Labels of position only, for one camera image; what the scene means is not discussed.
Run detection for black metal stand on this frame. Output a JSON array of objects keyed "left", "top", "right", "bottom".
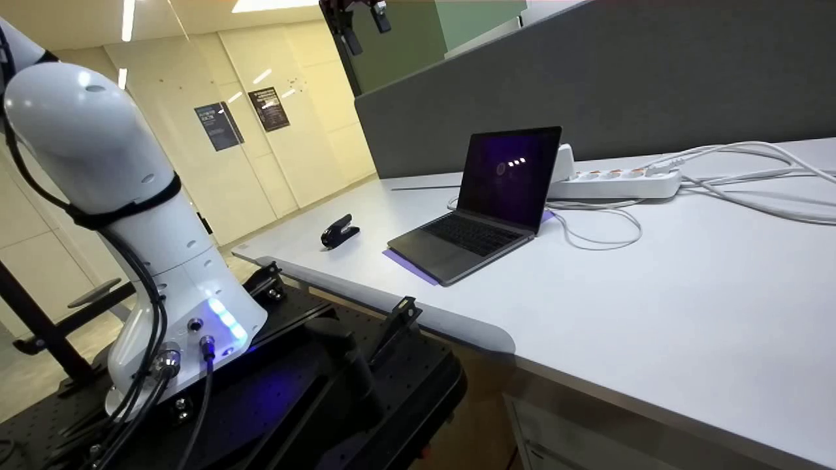
[{"left": 0, "top": 263, "right": 137, "bottom": 398}]

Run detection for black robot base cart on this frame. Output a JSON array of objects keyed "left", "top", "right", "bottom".
[{"left": 4, "top": 267, "right": 469, "bottom": 470}]

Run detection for white cables on desk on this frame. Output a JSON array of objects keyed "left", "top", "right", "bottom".
[{"left": 598, "top": 138, "right": 836, "bottom": 230}]

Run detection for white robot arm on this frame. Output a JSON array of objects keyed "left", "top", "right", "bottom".
[{"left": 4, "top": 26, "right": 266, "bottom": 423}]

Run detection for white power strip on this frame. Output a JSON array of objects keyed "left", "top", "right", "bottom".
[{"left": 548, "top": 168, "right": 683, "bottom": 202}]

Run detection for grey laptop with stickers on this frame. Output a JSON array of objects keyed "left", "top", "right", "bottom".
[{"left": 386, "top": 125, "right": 564, "bottom": 288}]

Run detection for grey desk divider panel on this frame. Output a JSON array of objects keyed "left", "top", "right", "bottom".
[{"left": 355, "top": 0, "right": 836, "bottom": 177}]

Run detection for white charger cable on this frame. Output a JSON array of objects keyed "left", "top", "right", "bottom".
[{"left": 543, "top": 199, "right": 645, "bottom": 254}]

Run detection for dark wall poster left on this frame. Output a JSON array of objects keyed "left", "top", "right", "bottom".
[{"left": 196, "top": 102, "right": 244, "bottom": 152}]

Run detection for black stapler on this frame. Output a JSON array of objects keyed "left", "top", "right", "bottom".
[{"left": 321, "top": 215, "right": 359, "bottom": 249}]

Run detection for white laptop charger brick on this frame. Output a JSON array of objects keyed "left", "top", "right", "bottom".
[{"left": 552, "top": 145, "right": 576, "bottom": 183}]

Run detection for dark wall poster right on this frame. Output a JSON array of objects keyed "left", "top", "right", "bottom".
[{"left": 248, "top": 87, "right": 290, "bottom": 133}]

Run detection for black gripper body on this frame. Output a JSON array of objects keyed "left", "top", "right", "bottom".
[{"left": 320, "top": 0, "right": 373, "bottom": 21}]

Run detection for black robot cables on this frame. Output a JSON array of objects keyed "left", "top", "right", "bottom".
[{"left": 0, "top": 51, "right": 220, "bottom": 470}]

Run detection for dark wall poster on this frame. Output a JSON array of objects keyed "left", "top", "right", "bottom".
[
  {"left": 248, "top": 87, "right": 290, "bottom": 133},
  {"left": 196, "top": 102, "right": 244, "bottom": 152}
]

